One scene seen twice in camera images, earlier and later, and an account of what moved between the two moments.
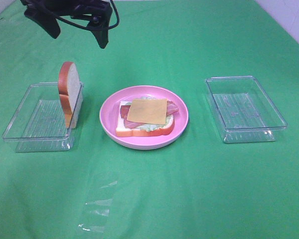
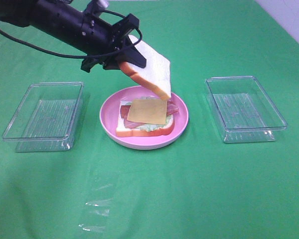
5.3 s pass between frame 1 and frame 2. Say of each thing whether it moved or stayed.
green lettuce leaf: stayed
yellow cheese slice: stayed
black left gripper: moved
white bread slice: stayed
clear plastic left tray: stayed
